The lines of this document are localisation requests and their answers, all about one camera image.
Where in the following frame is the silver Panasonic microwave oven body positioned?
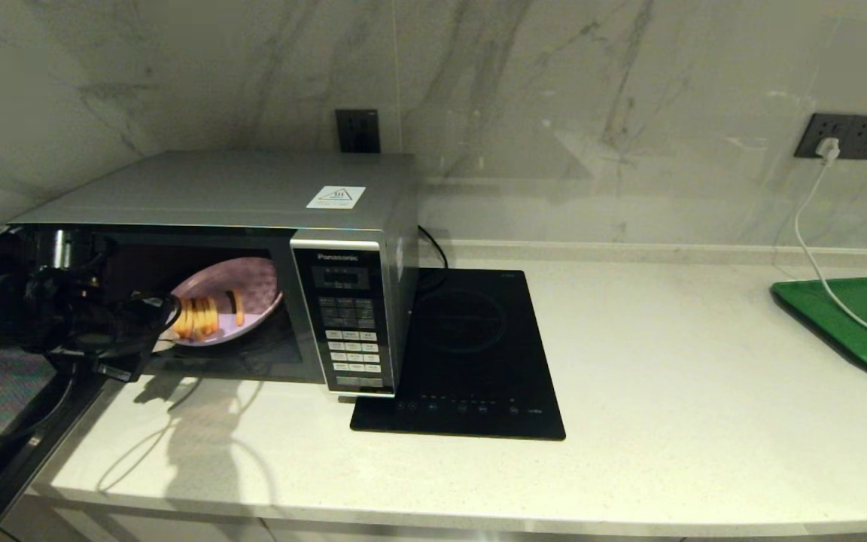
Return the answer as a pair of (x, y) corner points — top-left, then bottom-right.
(8, 151), (421, 396)

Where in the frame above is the wide black wall socket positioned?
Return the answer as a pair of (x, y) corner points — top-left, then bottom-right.
(794, 113), (867, 160)

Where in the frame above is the white power cable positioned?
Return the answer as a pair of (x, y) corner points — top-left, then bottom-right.
(791, 161), (867, 346)

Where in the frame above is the white warning sticker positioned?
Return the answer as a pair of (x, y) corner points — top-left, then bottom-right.
(306, 185), (367, 210)

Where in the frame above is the small black wall socket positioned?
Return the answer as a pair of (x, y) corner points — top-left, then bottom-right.
(336, 109), (382, 154)

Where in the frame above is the purple round plate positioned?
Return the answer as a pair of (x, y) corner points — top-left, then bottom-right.
(166, 256), (284, 346)

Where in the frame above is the black induction cooktop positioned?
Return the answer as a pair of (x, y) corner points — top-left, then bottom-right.
(350, 269), (567, 441)

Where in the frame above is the black braided camera cable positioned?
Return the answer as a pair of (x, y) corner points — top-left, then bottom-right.
(0, 292), (183, 445)

